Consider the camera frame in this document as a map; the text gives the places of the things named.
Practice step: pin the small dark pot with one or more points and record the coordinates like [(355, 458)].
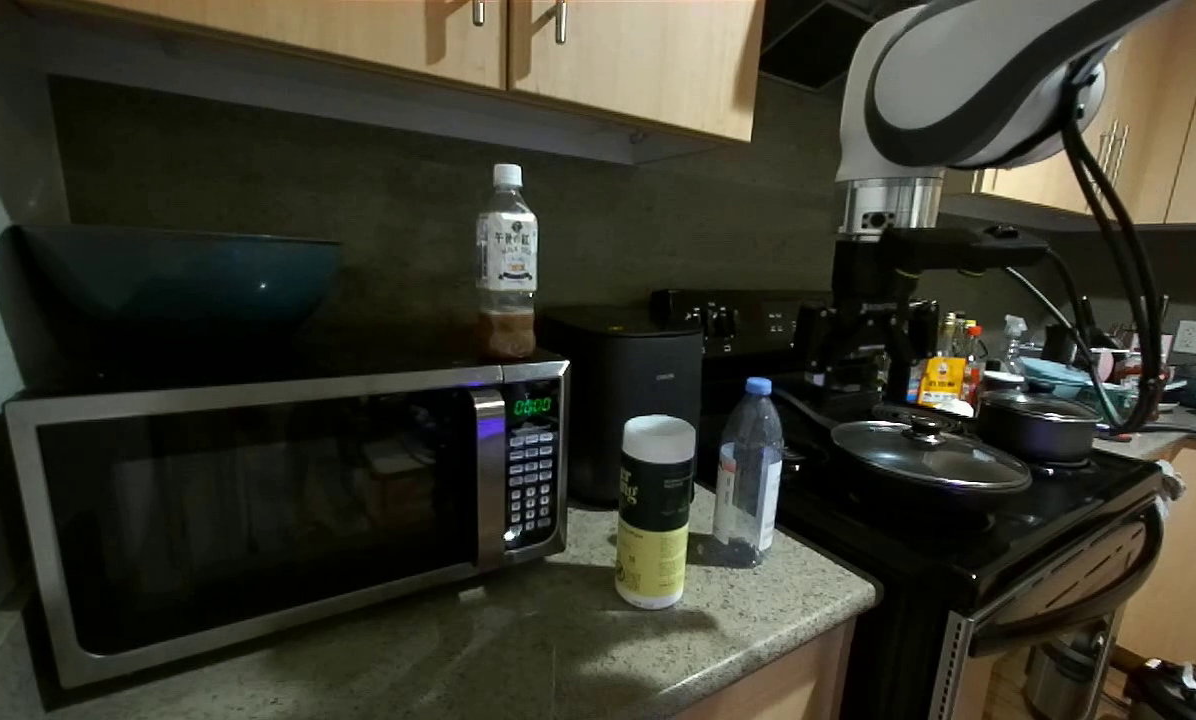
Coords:
[(1038, 429)]

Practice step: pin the black pan with glass lid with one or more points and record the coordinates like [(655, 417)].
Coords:
[(935, 458)]

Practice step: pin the yellow green container white lid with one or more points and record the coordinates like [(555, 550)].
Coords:
[(655, 509)]

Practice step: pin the clear water bottle blue cap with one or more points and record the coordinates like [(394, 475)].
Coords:
[(750, 475)]

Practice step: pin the black electric stove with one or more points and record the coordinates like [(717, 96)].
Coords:
[(988, 611)]

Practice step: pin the dark teal bowl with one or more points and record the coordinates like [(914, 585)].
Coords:
[(162, 281)]

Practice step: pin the tea bottle white cap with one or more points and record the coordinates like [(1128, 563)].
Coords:
[(506, 265)]

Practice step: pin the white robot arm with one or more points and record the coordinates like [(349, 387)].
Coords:
[(950, 84)]

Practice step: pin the stainless steel microwave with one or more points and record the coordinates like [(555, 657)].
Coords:
[(182, 522)]

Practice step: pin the wooden upper cabinet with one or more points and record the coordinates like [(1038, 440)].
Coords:
[(618, 81)]

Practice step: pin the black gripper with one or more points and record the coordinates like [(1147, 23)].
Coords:
[(878, 324)]

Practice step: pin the black air fryer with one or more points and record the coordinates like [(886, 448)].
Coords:
[(618, 367)]

